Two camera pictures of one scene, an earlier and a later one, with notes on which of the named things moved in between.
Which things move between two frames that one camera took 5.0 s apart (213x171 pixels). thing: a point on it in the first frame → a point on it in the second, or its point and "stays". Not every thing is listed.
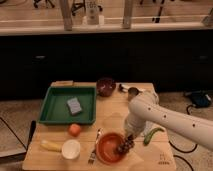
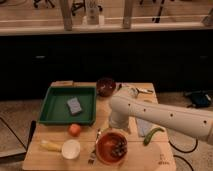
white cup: x=71 y=149 stays
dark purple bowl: x=105 y=86 stays
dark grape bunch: x=126 y=145 → x=120 y=148
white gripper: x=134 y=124 → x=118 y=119
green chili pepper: x=149 y=135 stays
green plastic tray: x=67 y=105 stays
